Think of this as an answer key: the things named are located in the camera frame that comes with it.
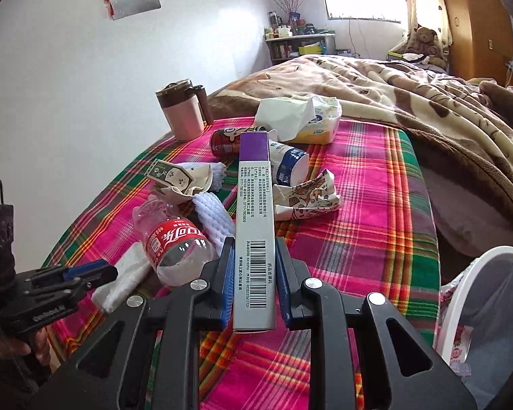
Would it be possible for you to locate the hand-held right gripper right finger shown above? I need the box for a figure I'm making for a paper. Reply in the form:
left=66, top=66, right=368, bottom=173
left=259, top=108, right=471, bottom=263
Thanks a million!
left=275, top=239, right=479, bottom=410

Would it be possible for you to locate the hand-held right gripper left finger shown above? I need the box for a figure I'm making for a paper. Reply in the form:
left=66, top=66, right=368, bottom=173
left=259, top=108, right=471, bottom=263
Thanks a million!
left=34, top=236, right=237, bottom=410

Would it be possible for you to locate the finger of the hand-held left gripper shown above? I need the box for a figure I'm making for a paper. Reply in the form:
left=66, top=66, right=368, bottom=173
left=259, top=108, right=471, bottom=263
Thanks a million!
left=74, top=266, right=119, bottom=296
left=62, top=261, right=110, bottom=280

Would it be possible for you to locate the white foam net sleeve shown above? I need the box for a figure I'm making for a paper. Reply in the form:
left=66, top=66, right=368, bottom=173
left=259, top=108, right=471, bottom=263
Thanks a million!
left=182, top=161, right=237, bottom=258

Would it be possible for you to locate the clear plastic bottle red label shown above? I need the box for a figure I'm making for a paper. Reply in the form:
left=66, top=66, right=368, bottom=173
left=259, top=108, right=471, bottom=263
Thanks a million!
left=132, top=199, right=219, bottom=287

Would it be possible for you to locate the purple and white carton box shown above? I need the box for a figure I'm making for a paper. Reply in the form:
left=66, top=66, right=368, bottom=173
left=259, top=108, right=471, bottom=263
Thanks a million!
left=233, top=132, right=278, bottom=333

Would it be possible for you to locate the brown patterned paper wrapper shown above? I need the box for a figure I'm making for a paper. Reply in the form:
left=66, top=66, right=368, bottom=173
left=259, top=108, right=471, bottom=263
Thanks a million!
left=274, top=168, right=342, bottom=222

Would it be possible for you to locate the white and blue paper cup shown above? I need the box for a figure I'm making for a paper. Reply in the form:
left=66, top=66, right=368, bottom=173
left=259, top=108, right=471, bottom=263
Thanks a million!
left=268, top=139, right=311, bottom=186

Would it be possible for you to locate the green and white carton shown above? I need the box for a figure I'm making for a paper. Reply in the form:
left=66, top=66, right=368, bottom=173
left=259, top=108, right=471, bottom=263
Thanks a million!
left=144, top=159, right=197, bottom=193

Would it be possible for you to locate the white round trash bin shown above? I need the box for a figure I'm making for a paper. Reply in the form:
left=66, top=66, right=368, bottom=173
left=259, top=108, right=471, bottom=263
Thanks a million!
left=434, top=245, right=513, bottom=410

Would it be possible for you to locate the person's left hand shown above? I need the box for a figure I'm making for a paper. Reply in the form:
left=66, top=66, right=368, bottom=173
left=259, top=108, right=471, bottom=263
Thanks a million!
left=0, top=328, right=51, bottom=368

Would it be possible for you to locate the white tissue paper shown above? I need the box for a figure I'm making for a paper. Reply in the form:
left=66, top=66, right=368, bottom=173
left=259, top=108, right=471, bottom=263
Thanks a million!
left=92, top=241, right=155, bottom=312

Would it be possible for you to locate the pink and green plaid blanket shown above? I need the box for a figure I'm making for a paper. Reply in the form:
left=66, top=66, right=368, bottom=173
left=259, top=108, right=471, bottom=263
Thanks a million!
left=40, top=115, right=443, bottom=410

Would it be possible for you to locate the beige paper bag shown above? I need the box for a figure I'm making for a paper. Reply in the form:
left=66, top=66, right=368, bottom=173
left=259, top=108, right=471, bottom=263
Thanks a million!
left=156, top=164, right=216, bottom=206

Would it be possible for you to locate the red drink can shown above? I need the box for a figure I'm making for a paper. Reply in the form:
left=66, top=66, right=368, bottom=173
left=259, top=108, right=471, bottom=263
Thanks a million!
left=209, top=126, right=268, bottom=159

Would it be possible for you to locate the yellow tissue pack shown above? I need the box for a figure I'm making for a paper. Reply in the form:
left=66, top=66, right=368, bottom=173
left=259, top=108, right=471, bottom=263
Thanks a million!
left=254, top=95, right=343, bottom=145

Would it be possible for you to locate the pink tumbler with brown lid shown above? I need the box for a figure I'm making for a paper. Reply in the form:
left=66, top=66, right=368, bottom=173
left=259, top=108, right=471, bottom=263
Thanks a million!
left=155, top=79, right=206, bottom=141

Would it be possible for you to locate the floral plastic bag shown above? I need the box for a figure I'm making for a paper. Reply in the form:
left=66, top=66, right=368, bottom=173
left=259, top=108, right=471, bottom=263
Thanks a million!
left=438, top=273, right=475, bottom=377

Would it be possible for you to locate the mauve bed sheet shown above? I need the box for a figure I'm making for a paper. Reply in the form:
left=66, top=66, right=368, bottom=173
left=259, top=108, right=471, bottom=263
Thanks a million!
left=419, top=162, right=513, bottom=261

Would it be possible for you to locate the grey bin liner bag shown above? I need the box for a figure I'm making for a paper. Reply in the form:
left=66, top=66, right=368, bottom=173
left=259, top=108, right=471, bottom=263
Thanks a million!
left=453, top=260, right=513, bottom=394

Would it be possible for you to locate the brown and beige fleece blanket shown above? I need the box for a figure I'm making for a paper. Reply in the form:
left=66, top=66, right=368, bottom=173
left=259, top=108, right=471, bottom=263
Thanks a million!
left=207, top=53, right=513, bottom=223

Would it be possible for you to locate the white shelf with bottles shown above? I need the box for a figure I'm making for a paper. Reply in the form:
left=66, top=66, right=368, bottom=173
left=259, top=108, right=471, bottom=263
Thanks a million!
left=264, top=21, right=338, bottom=67

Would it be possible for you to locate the brown teddy bear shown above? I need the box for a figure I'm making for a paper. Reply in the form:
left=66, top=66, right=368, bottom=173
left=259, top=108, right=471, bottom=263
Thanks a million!
left=406, top=26, right=447, bottom=69

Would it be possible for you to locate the window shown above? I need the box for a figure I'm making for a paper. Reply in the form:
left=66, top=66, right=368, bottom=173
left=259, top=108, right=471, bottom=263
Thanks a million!
left=320, top=0, right=409, bottom=24

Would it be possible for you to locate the patterned curtain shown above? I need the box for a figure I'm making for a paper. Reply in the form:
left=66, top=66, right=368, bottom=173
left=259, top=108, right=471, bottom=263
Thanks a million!
left=399, top=0, right=454, bottom=52

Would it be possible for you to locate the wooden wardrobe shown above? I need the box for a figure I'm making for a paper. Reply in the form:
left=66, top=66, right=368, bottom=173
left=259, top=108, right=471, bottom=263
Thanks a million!
left=436, top=0, right=513, bottom=82

